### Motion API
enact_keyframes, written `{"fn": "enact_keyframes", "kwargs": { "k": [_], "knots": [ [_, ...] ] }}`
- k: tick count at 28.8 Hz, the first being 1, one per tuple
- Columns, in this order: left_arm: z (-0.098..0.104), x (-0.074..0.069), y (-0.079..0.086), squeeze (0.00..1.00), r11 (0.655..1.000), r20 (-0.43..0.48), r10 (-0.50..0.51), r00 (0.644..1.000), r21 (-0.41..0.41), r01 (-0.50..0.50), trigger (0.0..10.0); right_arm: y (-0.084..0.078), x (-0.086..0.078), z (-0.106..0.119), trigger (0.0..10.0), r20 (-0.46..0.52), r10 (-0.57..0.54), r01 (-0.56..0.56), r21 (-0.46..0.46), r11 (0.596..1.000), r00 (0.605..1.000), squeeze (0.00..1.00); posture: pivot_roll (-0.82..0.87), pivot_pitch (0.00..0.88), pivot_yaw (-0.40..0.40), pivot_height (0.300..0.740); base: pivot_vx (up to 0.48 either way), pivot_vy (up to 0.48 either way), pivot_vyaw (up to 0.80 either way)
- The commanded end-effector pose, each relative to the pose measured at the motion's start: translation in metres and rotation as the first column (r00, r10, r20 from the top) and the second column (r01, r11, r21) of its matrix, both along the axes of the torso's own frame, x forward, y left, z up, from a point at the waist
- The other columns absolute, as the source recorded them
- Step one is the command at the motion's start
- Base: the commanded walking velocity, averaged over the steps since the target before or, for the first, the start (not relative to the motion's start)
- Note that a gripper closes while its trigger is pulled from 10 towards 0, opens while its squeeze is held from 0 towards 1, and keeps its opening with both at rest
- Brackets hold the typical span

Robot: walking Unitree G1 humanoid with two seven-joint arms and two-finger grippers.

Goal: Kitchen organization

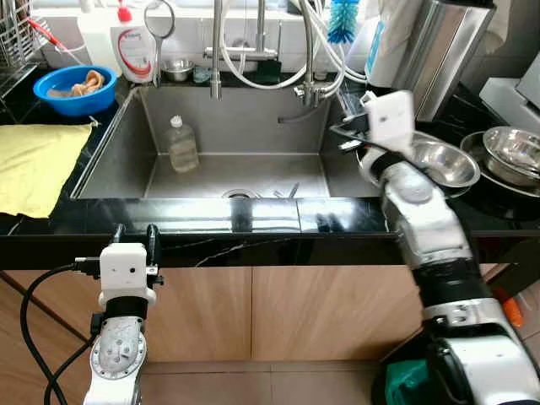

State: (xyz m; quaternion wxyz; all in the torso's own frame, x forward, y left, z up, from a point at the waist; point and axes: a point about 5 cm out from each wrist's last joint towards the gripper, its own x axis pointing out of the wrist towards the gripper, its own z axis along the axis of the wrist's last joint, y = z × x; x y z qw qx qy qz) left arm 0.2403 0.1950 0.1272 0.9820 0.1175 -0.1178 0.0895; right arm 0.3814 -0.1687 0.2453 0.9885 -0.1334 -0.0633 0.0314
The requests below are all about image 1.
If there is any white blue bottle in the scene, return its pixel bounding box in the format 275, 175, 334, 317
363, 21, 389, 81

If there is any orange plastic item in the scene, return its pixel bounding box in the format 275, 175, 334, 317
498, 291, 524, 328

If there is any stainless steel utensil holder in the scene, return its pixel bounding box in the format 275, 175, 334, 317
384, 0, 497, 123

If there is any white appliance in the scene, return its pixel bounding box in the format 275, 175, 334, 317
479, 51, 540, 115

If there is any clear plastic bottle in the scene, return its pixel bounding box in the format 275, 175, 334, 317
167, 116, 201, 174

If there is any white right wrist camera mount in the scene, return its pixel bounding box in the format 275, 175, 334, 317
361, 90, 416, 159

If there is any large steel bowl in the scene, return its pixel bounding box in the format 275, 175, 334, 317
483, 127, 540, 176

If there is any white hose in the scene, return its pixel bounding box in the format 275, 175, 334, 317
224, 0, 365, 92

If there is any brown wooden cabinet door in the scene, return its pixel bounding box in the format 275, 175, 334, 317
251, 263, 499, 364
0, 268, 254, 365

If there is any steel plate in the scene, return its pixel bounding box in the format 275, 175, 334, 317
359, 133, 480, 200
460, 131, 540, 199

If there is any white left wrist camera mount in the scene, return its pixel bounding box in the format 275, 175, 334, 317
99, 243, 159, 306

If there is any white washing machine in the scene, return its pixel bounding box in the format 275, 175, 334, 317
498, 274, 540, 381

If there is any white spray bottle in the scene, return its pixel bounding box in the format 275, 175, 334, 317
76, 0, 119, 77

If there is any stainless steel kitchen sink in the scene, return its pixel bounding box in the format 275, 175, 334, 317
72, 84, 381, 202

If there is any white red dish soap bottle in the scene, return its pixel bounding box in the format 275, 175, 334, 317
111, 0, 161, 85

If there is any dark green sponge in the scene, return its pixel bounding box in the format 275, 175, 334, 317
257, 61, 284, 84

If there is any red plastic handle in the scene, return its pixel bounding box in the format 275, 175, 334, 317
30, 19, 65, 53

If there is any small steel bowl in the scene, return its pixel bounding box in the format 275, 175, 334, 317
163, 59, 195, 83

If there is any blue plastic bowl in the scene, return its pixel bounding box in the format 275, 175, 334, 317
34, 66, 119, 116

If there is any beige washing cloth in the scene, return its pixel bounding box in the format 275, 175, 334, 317
63, 70, 108, 98

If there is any chrome kitchen faucet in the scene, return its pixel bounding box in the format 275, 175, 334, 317
207, 0, 338, 109

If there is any round metal strainer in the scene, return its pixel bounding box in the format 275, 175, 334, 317
143, 0, 176, 87

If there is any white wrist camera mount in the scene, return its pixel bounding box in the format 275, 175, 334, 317
99, 243, 159, 306
361, 90, 416, 159

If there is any metal wire dish rack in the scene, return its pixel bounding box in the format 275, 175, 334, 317
0, 13, 43, 78

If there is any blue bottle brush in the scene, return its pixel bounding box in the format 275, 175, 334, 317
327, 0, 361, 45

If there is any yellow cloth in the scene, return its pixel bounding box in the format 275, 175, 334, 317
0, 122, 94, 219

